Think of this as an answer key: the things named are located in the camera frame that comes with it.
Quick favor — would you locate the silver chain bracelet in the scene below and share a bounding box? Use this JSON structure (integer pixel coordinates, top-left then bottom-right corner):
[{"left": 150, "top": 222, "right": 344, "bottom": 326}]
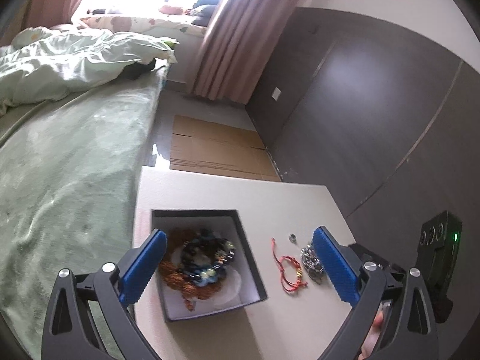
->
[{"left": 300, "top": 242, "right": 326, "bottom": 285}]

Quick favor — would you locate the red string bracelet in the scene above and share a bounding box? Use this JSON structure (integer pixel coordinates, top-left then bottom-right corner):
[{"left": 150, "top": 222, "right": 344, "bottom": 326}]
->
[{"left": 270, "top": 237, "right": 309, "bottom": 295}]

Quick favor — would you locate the blue bead bracelet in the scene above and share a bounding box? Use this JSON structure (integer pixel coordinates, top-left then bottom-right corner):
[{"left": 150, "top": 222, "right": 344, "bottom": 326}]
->
[{"left": 179, "top": 228, "right": 238, "bottom": 284}]

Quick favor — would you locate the black jewelry box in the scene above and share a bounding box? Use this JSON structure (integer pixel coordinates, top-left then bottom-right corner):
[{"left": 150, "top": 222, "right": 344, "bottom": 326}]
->
[{"left": 151, "top": 210, "right": 268, "bottom": 323}]

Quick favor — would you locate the white jade pendant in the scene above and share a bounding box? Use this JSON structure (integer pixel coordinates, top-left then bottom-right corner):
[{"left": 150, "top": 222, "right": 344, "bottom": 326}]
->
[{"left": 210, "top": 267, "right": 242, "bottom": 310}]

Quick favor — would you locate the person's right hand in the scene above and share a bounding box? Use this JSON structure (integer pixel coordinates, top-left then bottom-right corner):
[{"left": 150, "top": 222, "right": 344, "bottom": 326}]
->
[{"left": 358, "top": 307, "right": 384, "bottom": 360}]

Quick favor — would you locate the white low table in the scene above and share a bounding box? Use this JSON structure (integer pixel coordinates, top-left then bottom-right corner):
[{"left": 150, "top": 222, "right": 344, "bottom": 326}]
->
[{"left": 133, "top": 166, "right": 354, "bottom": 359}]

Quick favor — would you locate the bed with green sheet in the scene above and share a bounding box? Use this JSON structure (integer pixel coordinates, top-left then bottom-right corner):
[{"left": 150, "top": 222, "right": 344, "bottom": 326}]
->
[{"left": 1, "top": 62, "right": 168, "bottom": 359}]

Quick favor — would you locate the flattened cardboard sheet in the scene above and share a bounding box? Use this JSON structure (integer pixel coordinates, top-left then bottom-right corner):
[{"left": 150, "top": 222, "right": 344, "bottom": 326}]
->
[{"left": 170, "top": 115, "right": 281, "bottom": 182}]

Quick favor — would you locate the dark wardrobe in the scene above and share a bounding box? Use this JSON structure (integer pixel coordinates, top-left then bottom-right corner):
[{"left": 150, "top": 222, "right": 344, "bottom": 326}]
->
[{"left": 247, "top": 7, "right": 479, "bottom": 309}]

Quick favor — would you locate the black garment on bed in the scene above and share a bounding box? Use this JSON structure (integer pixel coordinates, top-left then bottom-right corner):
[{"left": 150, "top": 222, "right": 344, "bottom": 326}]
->
[{"left": 118, "top": 58, "right": 156, "bottom": 80}]

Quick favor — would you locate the green item on bed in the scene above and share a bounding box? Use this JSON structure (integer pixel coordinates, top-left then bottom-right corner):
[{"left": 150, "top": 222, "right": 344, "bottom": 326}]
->
[{"left": 163, "top": 39, "right": 179, "bottom": 50}]

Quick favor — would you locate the light green duvet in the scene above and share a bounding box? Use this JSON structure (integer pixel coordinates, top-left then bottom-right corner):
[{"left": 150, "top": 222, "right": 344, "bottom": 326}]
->
[{"left": 1, "top": 27, "right": 176, "bottom": 116}]

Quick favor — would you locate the floral pillow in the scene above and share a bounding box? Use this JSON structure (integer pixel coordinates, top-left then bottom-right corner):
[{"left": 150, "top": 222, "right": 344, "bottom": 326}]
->
[{"left": 80, "top": 14, "right": 207, "bottom": 38}]

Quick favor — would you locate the pink right curtain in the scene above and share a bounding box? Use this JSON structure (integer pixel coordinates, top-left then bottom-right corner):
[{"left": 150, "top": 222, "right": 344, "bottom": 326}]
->
[{"left": 187, "top": 0, "right": 299, "bottom": 105}]

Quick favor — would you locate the orange plush on sill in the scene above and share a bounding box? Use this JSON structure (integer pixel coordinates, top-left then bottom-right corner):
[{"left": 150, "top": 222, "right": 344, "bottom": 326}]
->
[{"left": 159, "top": 4, "right": 184, "bottom": 16}]

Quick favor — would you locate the dark cushion on sill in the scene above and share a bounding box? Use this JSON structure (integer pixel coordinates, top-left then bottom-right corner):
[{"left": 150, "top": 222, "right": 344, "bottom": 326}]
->
[{"left": 189, "top": 0, "right": 221, "bottom": 27}]

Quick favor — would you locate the white wall socket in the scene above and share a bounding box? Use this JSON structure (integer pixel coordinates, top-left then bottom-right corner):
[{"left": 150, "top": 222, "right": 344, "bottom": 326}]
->
[{"left": 271, "top": 87, "right": 281, "bottom": 101}]

